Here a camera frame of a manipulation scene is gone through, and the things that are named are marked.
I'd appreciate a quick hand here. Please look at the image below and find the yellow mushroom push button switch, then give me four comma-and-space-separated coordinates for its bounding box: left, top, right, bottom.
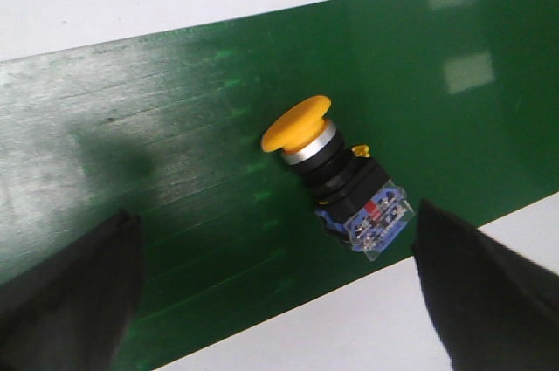
260, 95, 415, 261

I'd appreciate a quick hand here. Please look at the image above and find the green conveyor belt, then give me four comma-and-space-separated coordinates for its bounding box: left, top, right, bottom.
1, 0, 558, 370

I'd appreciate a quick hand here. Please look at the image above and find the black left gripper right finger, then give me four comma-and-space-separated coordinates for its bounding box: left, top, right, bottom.
412, 200, 558, 370

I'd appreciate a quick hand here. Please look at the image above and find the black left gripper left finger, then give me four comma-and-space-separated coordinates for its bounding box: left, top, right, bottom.
1, 210, 144, 370

